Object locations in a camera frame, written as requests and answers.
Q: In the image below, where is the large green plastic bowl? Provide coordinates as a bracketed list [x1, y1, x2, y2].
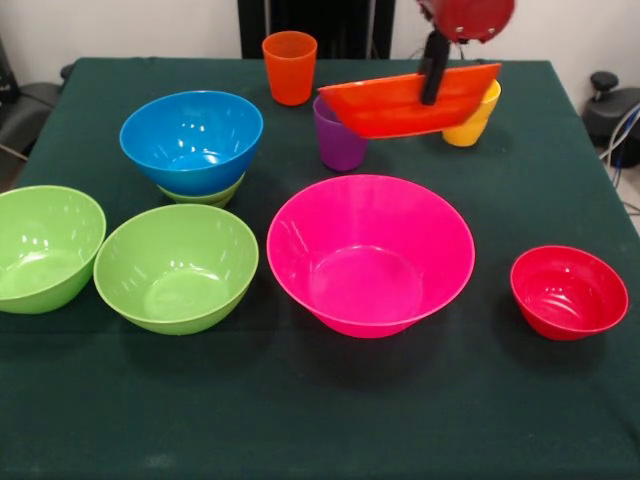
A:
[0, 184, 108, 315]
[92, 203, 260, 336]

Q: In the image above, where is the orange plastic cup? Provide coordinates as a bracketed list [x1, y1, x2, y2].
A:
[261, 30, 319, 107]

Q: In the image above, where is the pink plastic bowl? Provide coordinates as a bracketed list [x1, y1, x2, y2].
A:
[265, 174, 477, 340]

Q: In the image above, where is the black office chair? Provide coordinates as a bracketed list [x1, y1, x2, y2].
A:
[0, 37, 76, 161]

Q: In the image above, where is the dark green tablecloth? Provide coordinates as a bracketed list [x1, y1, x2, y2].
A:
[0, 57, 640, 480]

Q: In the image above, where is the blue plastic bowl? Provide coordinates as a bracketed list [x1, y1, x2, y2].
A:
[118, 90, 265, 197]

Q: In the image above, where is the small red plastic bowl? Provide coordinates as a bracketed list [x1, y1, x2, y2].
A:
[509, 244, 630, 342]

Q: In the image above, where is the orange plastic bowl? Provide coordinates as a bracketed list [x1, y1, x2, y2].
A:
[317, 62, 503, 140]

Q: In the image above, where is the bundle of grey cables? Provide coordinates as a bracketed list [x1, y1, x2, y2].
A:
[598, 102, 640, 174]

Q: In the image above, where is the purple plastic cup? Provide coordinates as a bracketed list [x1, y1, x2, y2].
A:
[312, 94, 370, 172]

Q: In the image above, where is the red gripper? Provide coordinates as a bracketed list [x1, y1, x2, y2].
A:
[417, 0, 516, 107]

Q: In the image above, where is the small green plastic bowl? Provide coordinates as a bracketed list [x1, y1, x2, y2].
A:
[156, 169, 247, 209]

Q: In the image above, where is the black equipment base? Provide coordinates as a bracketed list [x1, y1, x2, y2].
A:
[582, 71, 640, 147]

